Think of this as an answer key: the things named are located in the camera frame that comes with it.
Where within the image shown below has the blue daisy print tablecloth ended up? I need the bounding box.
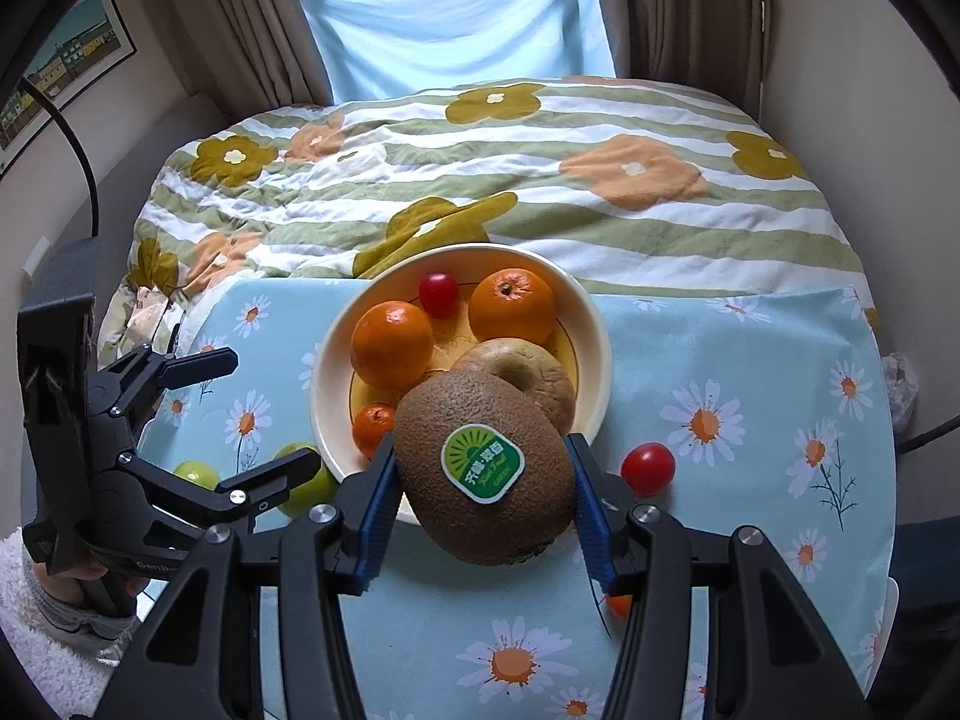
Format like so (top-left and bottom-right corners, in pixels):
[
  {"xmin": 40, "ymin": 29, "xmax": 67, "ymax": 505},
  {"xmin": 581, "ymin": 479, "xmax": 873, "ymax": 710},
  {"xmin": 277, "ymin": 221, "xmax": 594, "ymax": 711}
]
[{"xmin": 139, "ymin": 277, "xmax": 901, "ymax": 720}]

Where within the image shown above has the black cable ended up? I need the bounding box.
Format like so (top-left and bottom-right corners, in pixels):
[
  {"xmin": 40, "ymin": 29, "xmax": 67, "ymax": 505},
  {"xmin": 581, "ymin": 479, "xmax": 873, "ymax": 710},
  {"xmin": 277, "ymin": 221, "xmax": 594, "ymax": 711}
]
[
  {"xmin": 896, "ymin": 412, "xmax": 960, "ymax": 455},
  {"xmin": 21, "ymin": 73, "xmax": 102, "ymax": 241}
]

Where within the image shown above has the small tangerine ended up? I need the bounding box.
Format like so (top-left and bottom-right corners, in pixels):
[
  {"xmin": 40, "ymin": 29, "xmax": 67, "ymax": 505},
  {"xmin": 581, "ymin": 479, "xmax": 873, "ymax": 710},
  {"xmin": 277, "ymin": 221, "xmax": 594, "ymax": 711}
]
[
  {"xmin": 352, "ymin": 403, "xmax": 397, "ymax": 460},
  {"xmin": 351, "ymin": 301, "xmax": 436, "ymax": 391}
]

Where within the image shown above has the brownish yellow apple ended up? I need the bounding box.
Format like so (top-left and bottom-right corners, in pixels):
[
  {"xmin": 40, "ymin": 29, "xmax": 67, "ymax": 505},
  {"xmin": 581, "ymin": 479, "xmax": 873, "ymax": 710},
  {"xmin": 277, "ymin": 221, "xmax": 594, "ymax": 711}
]
[{"xmin": 452, "ymin": 339, "xmax": 577, "ymax": 436}]

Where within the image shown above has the large orange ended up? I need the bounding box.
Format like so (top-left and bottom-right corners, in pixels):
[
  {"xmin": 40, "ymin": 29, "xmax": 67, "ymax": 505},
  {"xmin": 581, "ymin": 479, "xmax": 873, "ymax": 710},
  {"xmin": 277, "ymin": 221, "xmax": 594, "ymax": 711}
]
[{"xmin": 469, "ymin": 268, "xmax": 557, "ymax": 346}]

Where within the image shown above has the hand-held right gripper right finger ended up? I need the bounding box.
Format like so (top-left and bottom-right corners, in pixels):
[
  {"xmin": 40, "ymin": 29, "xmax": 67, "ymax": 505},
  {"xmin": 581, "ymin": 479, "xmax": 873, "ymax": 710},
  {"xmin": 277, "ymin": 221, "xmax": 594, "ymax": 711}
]
[{"xmin": 562, "ymin": 431, "xmax": 871, "ymax": 720}]

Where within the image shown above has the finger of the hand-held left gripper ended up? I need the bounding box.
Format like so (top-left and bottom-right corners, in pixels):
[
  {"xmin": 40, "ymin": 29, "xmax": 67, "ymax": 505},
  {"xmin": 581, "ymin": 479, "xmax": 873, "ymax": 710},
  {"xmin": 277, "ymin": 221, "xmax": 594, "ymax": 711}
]
[
  {"xmin": 115, "ymin": 447, "xmax": 323, "ymax": 535},
  {"xmin": 100, "ymin": 345, "xmax": 241, "ymax": 422}
]

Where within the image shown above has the brown kiwi with green sticker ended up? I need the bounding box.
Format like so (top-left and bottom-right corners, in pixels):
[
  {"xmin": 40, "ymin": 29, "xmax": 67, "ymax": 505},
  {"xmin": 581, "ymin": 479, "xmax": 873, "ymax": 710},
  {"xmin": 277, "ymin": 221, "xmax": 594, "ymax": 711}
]
[{"xmin": 392, "ymin": 373, "xmax": 577, "ymax": 566}]

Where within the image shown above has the red cherry tomato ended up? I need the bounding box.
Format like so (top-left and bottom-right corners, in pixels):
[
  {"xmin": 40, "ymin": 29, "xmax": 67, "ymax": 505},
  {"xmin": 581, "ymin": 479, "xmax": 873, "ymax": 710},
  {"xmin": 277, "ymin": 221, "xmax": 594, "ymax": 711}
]
[
  {"xmin": 621, "ymin": 442, "xmax": 677, "ymax": 497},
  {"xmin": 418, "ymin": 274, "xmax": 459, "ymax": 318}
]

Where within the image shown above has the striped floral blanket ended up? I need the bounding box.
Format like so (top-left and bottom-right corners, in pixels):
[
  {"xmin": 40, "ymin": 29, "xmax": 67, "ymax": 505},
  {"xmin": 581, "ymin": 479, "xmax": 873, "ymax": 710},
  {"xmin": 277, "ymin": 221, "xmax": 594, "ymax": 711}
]
[{"xmin": 97, "ymin": 75, "xmax": 886, "ymax": 361}]

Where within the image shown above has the light blue window cloth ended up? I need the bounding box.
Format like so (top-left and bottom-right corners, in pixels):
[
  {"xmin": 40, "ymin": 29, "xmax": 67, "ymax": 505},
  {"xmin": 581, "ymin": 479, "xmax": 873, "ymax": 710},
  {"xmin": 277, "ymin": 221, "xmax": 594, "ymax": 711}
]
[{"xmin": 292, "ymin": 0, "xmax": 620, "ymax": 102}]

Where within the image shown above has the person's left hand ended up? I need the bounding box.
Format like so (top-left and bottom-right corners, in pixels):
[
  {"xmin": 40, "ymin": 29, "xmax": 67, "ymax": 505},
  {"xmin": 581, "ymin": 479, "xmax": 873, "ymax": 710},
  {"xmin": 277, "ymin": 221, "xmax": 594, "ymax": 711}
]
[{"xmin": 40, "ymin": 562, "xmax": 104, "ymax": 606}]

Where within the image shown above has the brown curtain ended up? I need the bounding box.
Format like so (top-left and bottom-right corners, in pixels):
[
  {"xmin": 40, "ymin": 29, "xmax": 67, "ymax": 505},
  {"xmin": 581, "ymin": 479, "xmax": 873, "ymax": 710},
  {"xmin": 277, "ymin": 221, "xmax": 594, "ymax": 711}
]
[
  {"xmin": 127, "ymin": 0, "xmax": 335, "ymax": 121},
  {"xmin": 592, "ymin": 0, "xmax": 773, "ymax": 121}
]

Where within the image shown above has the framed wall picture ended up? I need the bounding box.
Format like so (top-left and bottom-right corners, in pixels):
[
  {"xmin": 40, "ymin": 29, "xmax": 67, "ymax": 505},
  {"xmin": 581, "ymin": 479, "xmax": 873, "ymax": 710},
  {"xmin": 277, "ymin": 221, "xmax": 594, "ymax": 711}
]
[{"xmin": 0, "ymin": 0, "xmax": 137, "ymax": 179}]

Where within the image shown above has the small green fruit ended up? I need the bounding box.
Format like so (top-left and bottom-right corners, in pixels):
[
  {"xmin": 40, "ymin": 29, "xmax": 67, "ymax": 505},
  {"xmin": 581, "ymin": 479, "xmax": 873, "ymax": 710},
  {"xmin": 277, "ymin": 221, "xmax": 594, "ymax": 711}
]
[
  {"xmin": 174, "ymin": 461, "xmax": 221, "ymax": 492},
  {"xmin": 274, "ymin": 442, "xmax": 340, "ymax": 518}
]

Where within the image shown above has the clear plastic bag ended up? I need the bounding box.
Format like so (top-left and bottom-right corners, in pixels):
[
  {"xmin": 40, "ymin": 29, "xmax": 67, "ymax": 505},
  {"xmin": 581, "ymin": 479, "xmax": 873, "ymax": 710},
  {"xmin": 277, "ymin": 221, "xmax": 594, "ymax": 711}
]
[{"xmin": 881, "ymin": 352, "xmax": 920, "ymax": 432}]

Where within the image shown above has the cream bowl with bear print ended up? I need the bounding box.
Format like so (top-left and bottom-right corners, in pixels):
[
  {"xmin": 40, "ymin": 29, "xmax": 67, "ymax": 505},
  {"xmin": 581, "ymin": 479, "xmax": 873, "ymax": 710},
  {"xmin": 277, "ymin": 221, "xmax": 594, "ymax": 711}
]
[{"xmin": 310, "ymin": 242, "xmax": 614, "ymax": 526}]

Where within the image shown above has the dark garment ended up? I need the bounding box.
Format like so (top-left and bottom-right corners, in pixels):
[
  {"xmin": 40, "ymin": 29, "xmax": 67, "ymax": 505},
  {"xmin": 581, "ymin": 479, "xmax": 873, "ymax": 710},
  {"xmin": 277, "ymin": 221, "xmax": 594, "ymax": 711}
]
[{"xmin": 889, "ymin": 517, "xmax": 960, "ymax": 616}]

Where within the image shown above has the person's left forearm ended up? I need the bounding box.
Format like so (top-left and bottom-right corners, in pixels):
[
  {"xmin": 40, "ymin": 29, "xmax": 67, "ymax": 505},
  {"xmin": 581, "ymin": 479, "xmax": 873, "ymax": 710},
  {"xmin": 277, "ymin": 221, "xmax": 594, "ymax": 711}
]
[{"xmin": 0, "ymin": 525, "xmax": 143, "ymax": 691}]

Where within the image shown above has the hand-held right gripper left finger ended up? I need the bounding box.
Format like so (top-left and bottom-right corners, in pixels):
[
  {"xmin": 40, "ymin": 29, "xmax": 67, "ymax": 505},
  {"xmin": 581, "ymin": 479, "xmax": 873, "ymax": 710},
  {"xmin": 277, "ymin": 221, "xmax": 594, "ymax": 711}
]
[{"xmin": 94, "ymin": 431, "xmax": 402, "ymax": 720}]

